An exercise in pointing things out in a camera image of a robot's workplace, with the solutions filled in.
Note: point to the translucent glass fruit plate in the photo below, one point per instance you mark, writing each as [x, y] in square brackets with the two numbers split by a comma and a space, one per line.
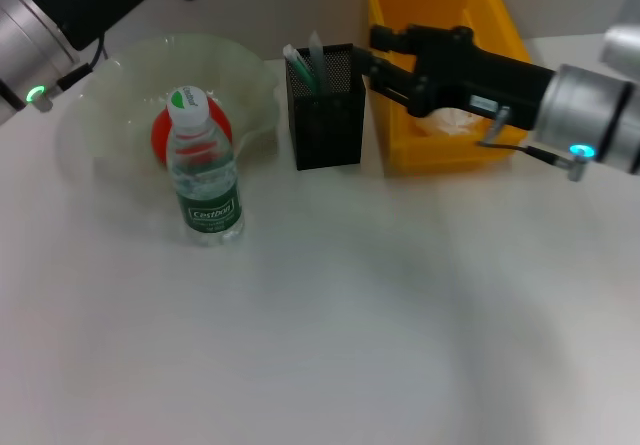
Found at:
[120, 130]

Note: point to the yellow plastic bin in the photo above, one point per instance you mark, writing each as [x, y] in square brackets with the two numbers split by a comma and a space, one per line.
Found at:
[425, 0]

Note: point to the clear green-label water bottle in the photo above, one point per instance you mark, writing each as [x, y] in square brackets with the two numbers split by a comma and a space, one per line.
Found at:
[207, 175]

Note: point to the white paper ball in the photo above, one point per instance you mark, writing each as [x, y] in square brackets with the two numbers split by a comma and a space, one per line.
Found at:
[450, 122]

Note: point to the black mesh pen holder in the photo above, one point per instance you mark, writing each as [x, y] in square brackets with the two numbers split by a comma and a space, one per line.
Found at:
[325, 130]

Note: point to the gray marker pen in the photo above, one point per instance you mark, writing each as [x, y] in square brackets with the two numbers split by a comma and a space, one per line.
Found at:
[319, 65]

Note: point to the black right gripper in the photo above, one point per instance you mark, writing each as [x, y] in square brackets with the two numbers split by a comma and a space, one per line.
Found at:
[480, 80]

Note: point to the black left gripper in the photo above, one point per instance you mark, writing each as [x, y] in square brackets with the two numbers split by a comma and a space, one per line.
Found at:
[110, 0]

